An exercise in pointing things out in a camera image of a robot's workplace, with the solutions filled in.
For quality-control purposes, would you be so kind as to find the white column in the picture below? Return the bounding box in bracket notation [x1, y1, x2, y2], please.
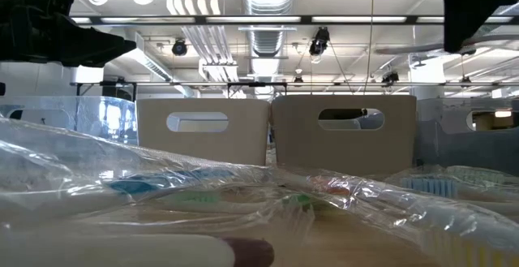
[71, 64, 105, 97]
[409, 58, 446, 100]

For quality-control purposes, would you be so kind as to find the black overhead light rail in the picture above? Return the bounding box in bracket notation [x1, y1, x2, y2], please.
[71, 14, 519, 26]

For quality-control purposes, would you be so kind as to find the blue toothbrush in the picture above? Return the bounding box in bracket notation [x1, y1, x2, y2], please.
[399, 175, 519, 203]
[0, 118, 260, 223]

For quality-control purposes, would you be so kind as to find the black horizontal pipe rail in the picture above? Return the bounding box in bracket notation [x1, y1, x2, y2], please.
[69, 80, 519, 88]

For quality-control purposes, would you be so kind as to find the wrapped purple toothbrush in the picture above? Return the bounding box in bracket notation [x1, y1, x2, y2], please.
[0, 233, 276, 267]

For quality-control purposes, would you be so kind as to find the black ceiling spotlight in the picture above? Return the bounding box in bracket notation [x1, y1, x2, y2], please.
[171, 38, 189, 57]
[380, 71, 401, 85]

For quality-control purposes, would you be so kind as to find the black ceiling camera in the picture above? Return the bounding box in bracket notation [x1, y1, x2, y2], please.
[307, 26, 331, 57]

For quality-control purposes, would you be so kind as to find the white rectangular air duct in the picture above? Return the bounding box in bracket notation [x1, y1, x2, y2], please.
[111, 31, 175, 82]

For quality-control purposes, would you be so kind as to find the grey plastic bin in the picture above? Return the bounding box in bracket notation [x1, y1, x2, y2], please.
[270, 94, 418, 178]

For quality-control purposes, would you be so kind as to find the white plastic bin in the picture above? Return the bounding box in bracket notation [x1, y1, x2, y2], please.
[135, 97, 272, 167]

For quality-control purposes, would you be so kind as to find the smoky brown plastic bin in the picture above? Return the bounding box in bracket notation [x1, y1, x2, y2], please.
[414, 97, 519, 175]

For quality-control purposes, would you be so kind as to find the white ceiling pipe bundle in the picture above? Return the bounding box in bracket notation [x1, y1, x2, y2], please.
[168, 0, 240, 84]

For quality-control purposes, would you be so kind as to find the clear plastic bin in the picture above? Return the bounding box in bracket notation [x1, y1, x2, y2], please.
[0, 95, 138, 145]

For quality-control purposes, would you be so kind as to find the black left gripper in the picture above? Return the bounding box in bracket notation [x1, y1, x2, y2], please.
[0, 0, 138, 68]

